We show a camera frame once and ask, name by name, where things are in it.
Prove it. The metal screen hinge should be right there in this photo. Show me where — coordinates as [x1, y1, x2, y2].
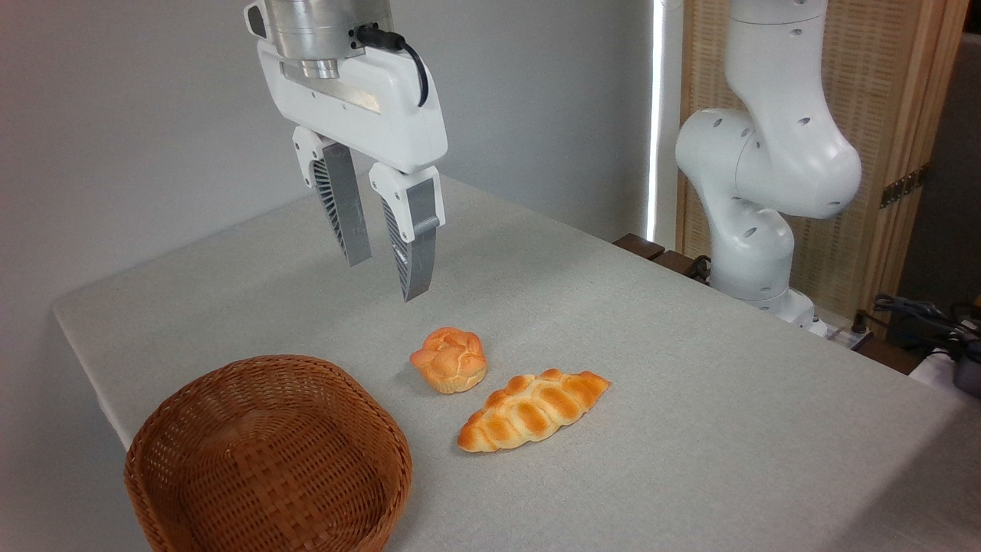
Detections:
[879, 164, 930, 209]

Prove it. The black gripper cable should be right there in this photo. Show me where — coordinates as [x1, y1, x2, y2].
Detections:
[356, 25, 431, 108]

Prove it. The wooden folding screen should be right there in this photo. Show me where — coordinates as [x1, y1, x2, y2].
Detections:
[676, 0, 971, 330]

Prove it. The grey tablecloth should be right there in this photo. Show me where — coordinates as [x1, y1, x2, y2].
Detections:
[52, 175, 981, 552]

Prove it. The dark wooden base board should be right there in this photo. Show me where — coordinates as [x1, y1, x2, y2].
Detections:
[613, 233, 714, 283]

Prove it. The white power strip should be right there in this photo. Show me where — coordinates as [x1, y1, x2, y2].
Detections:
[822, 320, 874, 352]

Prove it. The black cable bundle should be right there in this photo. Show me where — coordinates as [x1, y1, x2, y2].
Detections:
[872, 294, 981, 399]

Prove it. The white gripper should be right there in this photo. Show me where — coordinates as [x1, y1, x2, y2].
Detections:
[256, 38, 449, 303]

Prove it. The brown woven wicker basket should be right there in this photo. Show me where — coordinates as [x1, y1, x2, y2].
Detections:
[124, 354, 413, 552]

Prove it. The round orange bread roll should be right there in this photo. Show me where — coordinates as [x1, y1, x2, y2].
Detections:
[409, 327, 488, 395]

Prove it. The long braided bread loaf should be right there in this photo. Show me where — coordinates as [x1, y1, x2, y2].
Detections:
[458, 369, 612, 453]

